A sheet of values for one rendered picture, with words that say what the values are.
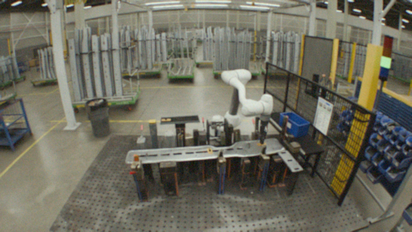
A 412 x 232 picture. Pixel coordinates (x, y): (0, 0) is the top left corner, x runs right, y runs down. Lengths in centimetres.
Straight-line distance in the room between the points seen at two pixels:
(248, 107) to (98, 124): 333
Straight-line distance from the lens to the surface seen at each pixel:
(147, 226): 163
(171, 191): 178
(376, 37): 555
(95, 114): 424
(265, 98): 168
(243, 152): 179
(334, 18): 919
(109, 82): 590
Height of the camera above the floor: 198
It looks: 24 degrees down
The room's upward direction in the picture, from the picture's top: straight up
